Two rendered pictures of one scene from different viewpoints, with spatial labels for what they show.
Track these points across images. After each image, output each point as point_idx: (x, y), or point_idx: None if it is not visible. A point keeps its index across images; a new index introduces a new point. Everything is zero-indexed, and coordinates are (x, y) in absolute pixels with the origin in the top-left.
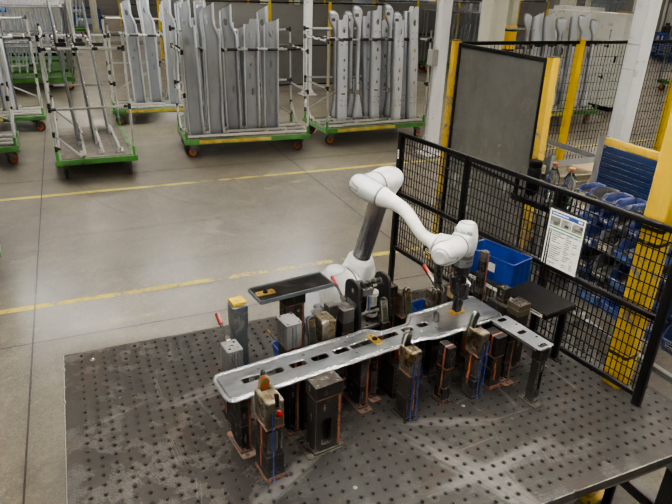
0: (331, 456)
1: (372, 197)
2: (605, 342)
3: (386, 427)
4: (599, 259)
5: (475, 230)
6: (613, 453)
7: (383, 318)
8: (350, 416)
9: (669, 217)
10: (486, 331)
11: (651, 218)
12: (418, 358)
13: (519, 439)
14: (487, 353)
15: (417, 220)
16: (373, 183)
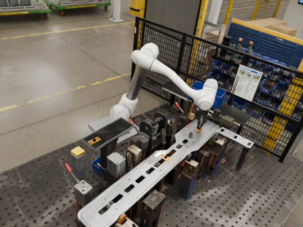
0: None
1: (149, 66)
2: (266, 133)
3: (177, 206)
4: (267, 92)
5: (217, 85)
6: (285, 194)
7: (163, 140)
8: None
9: None
10: (223, 142)
11: (302, 71)
12: (197, 167)
13: (244, 197)
14: (222, 152)
15: (182, 81)
16: (148, 56)
